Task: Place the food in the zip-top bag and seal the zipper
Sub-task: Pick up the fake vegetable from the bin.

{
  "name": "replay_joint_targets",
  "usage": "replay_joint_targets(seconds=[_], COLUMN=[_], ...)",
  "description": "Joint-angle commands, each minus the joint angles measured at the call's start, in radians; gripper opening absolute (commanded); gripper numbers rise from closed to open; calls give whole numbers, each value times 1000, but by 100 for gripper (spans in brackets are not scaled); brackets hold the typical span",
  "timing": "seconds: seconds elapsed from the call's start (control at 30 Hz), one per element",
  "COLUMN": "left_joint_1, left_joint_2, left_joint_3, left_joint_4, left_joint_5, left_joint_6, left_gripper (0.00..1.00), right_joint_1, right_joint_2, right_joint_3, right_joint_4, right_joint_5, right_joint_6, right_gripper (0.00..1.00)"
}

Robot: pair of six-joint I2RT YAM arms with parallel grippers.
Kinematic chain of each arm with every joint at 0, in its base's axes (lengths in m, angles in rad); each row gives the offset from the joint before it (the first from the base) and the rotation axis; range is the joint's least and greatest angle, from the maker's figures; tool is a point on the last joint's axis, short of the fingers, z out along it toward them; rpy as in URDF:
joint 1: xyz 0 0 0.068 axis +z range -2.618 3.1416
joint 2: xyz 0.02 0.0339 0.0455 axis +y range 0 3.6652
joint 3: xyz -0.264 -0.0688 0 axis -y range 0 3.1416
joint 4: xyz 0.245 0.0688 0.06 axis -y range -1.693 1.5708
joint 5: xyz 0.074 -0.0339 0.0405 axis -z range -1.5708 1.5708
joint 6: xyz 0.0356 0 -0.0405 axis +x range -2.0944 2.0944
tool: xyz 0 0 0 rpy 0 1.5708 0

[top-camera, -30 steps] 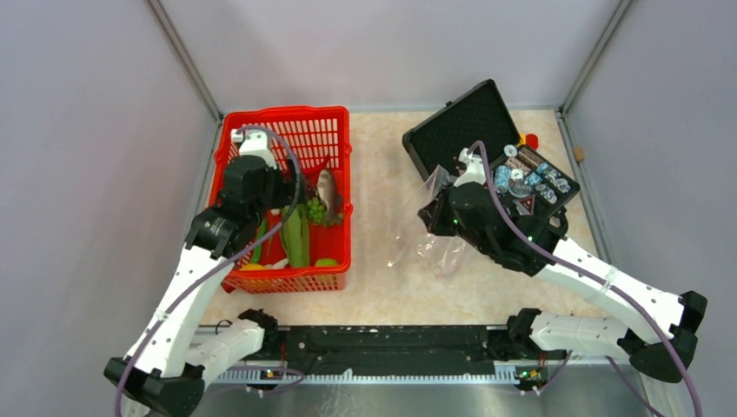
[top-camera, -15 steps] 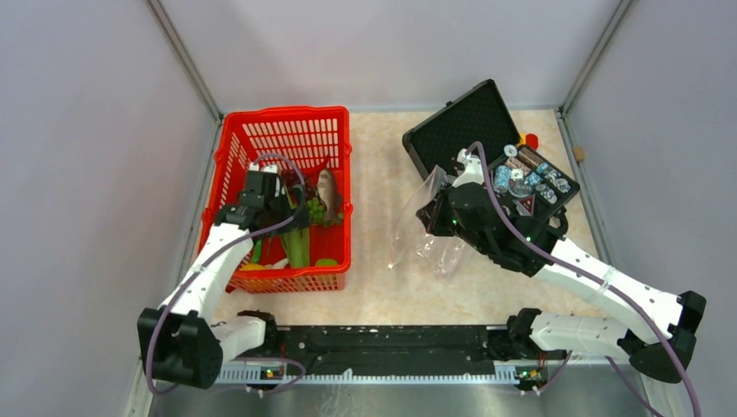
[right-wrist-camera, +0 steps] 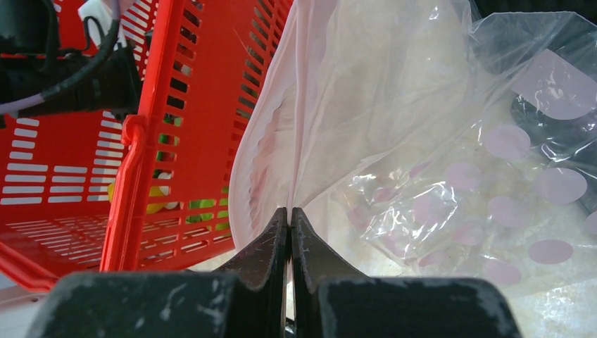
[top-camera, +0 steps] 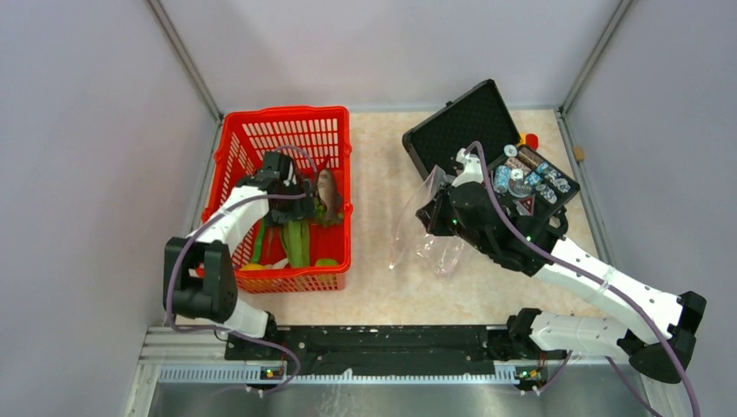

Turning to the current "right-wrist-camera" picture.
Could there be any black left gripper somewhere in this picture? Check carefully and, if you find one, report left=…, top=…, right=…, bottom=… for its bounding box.
left=1, top=1, right=142, bottom=119

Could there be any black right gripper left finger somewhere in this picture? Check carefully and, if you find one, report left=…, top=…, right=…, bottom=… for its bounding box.
left=27, top=208, right=287, bottom=337

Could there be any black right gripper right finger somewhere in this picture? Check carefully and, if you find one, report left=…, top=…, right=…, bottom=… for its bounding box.
left=290, top=208, right=521, bottom=337

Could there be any clear zip top bag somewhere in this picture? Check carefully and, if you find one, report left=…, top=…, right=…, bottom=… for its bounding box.
left=229, top=1, right=596, bottom=295

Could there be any red plastic basket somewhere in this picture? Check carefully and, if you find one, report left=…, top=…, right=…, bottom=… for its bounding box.
left=1, top=1, right=291, bottom=292

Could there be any yellow toy fruit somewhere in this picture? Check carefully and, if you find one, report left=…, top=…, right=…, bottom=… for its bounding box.
left=107, top=172, right=180, bottom=214

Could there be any open black foam case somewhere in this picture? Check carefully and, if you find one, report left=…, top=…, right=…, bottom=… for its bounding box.
left=470, top=1, right=596, bottom=214

